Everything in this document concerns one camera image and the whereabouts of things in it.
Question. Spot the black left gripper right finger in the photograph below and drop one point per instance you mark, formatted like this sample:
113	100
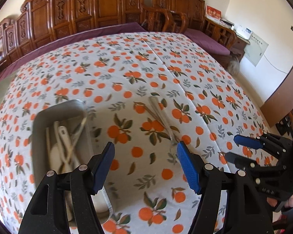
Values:
206	181

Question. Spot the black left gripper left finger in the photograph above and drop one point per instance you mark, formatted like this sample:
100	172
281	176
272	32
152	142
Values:
87	182

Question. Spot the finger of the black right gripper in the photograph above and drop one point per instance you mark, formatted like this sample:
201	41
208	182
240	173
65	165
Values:
254	143
240	162

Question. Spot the white ceramic spoon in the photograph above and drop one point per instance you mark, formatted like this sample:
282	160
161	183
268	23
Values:
69	150

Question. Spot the steel fork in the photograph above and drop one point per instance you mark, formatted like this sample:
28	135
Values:
164	120

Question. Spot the large white serving spoon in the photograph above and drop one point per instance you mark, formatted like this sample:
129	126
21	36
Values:
55	161

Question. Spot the cream plastic chopstick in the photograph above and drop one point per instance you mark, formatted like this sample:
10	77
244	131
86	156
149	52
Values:
48	146

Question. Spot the person's right hand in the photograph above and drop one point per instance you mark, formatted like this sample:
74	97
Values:
278	199

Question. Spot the wooden side table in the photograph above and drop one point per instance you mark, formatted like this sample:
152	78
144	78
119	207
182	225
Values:
280	103

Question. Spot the metal rectangular utensil tray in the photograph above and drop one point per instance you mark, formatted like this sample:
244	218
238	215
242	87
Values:
50	209

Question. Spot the orange print tablecloth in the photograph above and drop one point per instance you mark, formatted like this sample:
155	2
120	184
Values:
115	76

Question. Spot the purple seat cushion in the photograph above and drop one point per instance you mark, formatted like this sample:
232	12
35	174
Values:
207	43

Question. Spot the white router box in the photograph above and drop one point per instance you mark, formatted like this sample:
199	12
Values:
243	32

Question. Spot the red gift box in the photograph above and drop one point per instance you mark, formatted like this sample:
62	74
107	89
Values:
213	13

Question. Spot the carved wooden armchair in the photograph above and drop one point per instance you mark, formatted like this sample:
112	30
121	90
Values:
179	15

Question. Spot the wall electrical panel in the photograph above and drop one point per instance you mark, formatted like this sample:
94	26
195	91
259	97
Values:
255	50

